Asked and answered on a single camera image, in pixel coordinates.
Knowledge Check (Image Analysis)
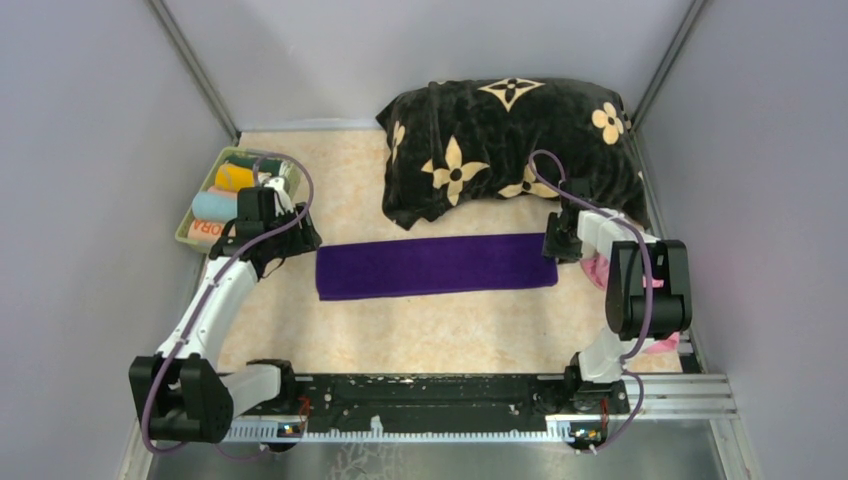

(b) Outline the light blue towel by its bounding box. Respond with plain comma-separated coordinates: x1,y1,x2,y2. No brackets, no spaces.
191,192,237,223

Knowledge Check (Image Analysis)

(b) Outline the purple towel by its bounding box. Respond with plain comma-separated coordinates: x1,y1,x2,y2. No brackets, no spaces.
315,233,559,301

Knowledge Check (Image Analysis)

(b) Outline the black floral blanket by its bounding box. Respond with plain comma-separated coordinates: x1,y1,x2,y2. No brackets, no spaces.
376,77,650,230

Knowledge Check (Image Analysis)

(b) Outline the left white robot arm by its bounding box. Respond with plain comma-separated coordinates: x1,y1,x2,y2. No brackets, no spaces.
128,187,321,453

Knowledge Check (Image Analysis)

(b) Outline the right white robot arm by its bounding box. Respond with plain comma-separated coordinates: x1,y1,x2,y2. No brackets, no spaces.
543,178,693,412

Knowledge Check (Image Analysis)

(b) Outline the orange DORA rolled towel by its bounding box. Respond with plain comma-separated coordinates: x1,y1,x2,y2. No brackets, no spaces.
185,219,225,251

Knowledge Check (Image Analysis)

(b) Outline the yellow rolled towel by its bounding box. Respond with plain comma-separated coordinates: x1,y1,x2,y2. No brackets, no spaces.
212,163,263,193

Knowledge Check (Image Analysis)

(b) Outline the pink rolled towel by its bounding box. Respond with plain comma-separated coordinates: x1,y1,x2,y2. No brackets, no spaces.
206,186,237,200

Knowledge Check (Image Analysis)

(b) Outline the dark green rolled towel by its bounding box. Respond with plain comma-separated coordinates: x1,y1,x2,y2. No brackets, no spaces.
224,153,291,183

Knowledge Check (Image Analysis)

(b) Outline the green plastic basket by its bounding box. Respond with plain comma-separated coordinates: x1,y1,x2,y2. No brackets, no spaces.
175,147,303,254

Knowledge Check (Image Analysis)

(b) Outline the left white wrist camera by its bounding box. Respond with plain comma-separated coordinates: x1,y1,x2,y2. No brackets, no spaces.
264,176,295,215

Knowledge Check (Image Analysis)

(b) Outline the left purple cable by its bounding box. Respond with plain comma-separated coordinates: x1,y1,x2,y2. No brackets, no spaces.
139,152,316,462

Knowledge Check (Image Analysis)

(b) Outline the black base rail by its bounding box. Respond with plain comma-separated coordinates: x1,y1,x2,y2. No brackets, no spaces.
235,372,631,439

